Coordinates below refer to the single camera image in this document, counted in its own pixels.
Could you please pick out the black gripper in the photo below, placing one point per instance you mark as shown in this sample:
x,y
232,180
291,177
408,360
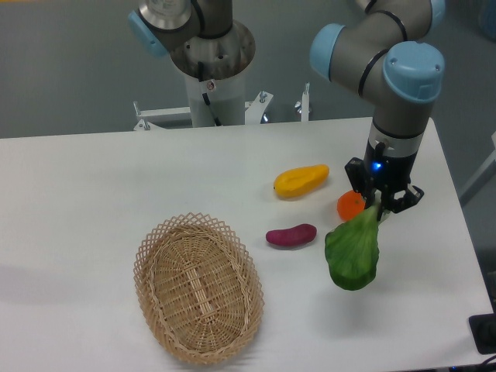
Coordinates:
x,y
386,167

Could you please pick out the green leafy vegetable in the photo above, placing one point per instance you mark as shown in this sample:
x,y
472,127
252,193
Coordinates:
x,y
352,252

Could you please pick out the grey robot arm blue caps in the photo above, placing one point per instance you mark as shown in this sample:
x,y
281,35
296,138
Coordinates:
x,y
383,60

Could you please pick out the orange toy fruit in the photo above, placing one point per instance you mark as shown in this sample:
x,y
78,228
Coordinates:
x,y
349,205

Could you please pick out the yellow toy papaya half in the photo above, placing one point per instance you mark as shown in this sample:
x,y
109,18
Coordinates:
x,y
300,181

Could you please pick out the purple toy sweet potato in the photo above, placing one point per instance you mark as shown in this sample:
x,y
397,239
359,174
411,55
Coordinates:
x,y
292,237

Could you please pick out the black device at table edge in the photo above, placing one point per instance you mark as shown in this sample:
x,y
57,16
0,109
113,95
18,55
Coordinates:
x,y
483,331

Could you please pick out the woven wicker basket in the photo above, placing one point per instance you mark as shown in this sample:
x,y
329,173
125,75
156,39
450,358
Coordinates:
x,y
198,289

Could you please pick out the white metal frame leg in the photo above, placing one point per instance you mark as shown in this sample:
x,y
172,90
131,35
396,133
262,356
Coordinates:
x,y
479,178

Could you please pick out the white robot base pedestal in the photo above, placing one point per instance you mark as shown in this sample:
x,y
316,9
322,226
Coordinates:
x,y
214,72

